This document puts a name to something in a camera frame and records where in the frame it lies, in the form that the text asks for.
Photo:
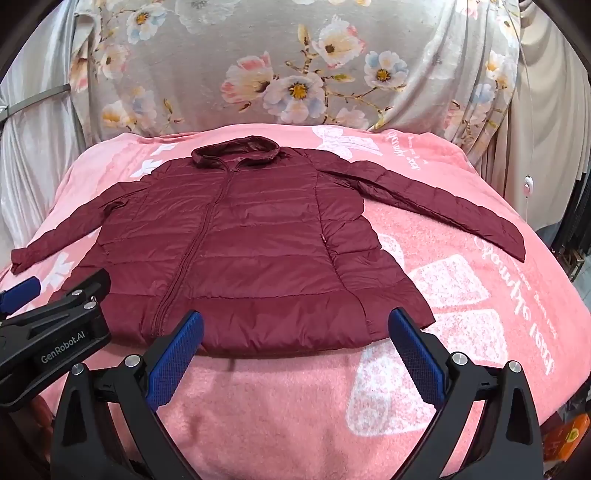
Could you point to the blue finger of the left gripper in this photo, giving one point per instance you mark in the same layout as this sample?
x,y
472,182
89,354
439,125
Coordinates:
x,y
42,344
18,293

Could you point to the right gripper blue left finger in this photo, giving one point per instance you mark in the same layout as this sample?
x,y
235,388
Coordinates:
x,y
107,425

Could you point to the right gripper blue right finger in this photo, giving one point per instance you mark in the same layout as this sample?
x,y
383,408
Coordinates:
x,y
507,443

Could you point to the maroon puffer jacket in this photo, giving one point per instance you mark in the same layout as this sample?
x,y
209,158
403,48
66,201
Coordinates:
x,y
268,243

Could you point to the orange box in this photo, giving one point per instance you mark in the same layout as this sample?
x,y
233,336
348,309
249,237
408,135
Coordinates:
x,y
560,443

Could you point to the silver grey curtain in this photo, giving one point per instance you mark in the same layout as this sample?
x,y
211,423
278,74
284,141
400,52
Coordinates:
x,y
39,144

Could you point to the grey floral bedsheet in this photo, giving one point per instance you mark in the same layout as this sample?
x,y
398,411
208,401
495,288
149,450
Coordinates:
x,y
159,67

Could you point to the beige curtain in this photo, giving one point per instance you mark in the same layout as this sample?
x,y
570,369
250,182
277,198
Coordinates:
x,y
546,131

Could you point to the white pink cord switch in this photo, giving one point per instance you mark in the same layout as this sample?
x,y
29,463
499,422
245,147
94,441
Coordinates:
x,y
528,186

